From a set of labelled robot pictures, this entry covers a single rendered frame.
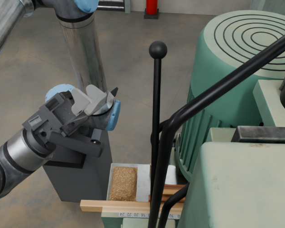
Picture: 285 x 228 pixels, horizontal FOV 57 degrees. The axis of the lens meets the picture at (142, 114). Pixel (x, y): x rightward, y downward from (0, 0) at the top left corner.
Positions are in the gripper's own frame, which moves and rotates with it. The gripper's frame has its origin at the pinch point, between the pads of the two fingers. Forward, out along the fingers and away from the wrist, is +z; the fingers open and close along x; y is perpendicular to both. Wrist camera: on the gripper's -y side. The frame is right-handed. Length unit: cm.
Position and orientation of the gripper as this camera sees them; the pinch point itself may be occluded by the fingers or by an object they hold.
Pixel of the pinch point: (116, 92)
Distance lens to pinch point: 55.9
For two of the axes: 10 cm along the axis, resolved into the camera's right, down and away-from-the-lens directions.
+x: 0.4, -1.6, 9.9
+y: -6.2, -7.8, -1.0
